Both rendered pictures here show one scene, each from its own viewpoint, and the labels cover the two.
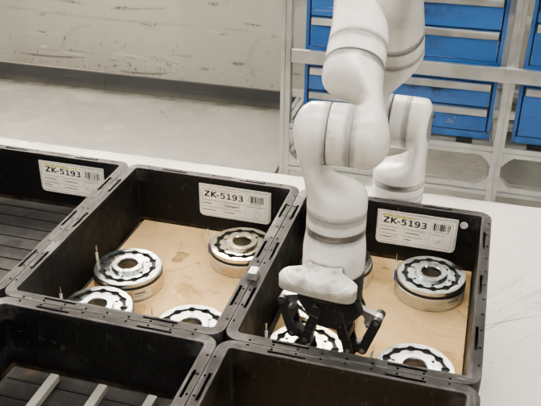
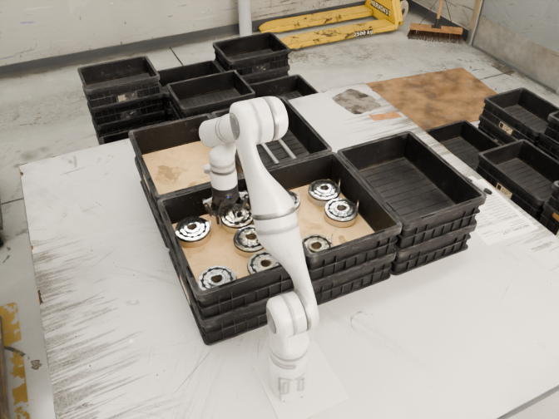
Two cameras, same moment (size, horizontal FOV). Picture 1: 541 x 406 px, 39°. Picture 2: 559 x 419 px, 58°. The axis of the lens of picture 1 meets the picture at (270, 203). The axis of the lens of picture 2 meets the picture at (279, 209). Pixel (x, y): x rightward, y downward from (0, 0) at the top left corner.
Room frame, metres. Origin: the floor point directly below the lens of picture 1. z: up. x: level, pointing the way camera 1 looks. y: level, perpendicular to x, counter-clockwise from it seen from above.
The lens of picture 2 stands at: (1.74, -0.68, 1.90)
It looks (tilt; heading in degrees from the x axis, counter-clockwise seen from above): 42 degrees down; 140
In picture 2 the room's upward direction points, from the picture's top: straight up
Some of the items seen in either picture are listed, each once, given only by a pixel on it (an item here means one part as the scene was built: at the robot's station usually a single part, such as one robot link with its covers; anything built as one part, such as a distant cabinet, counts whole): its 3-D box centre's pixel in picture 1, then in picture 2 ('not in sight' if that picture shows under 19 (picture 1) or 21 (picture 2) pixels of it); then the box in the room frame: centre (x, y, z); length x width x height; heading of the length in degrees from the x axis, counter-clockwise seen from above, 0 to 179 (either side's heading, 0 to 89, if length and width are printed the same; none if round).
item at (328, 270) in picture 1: (329, 250); (221, 170); (0.75, -0.07, 1.03); 0.11 x 0.09 x 0.06; 159
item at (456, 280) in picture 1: (431, 275); (216, 280); (0.95, -0.24, 0.86); 0.10 x 0.10 x 0.01
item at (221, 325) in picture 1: (168, 240); (323, 201); (0.95, 0.15, 0.92); 0.40 x 0.30 x 0.02; 164
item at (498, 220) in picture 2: not in sight; (482, 207); (1.17, 0.74, 0.70); 0.33 x 0.23 x 0.01; 165
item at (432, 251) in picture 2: not in sight; (399, 212); (1.03, 0.44, 0.76); 0.40 x 0.30 x 0.12; 164
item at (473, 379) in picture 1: (373, 274); (227, 230); (0.87, -0.14, 0.92); 0.40 x 0.30 x 0.02; 164
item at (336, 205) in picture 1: (331, 167); (224, 143); (0.77, -0.07, 1.13); 0.09 x 0.07 x 0.15; 77
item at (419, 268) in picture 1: (431, 272); (216, 278); (0.95, -0.24, 0.86); 0.05 x 0.05 x 0.01
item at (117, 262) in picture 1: (127, 264); (341, 208); (0.97, 0.21, 0.86); 0.05 x 0.05 x 0.01
